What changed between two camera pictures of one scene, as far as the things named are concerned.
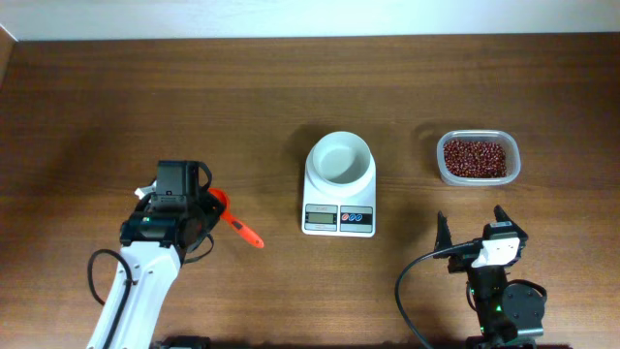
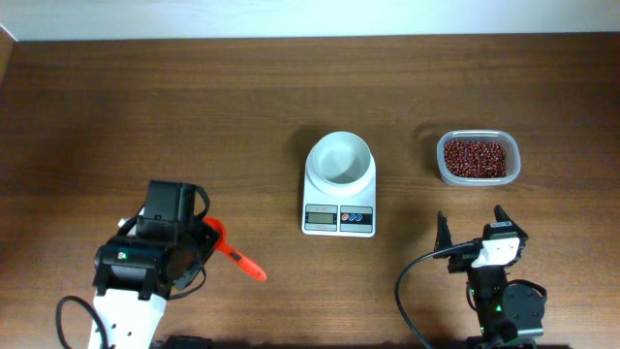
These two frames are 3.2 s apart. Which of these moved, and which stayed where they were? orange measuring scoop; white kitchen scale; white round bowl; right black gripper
Moved: orange measuring scoop
Stayed: white kitchen scale; white round bowl; right black gripper
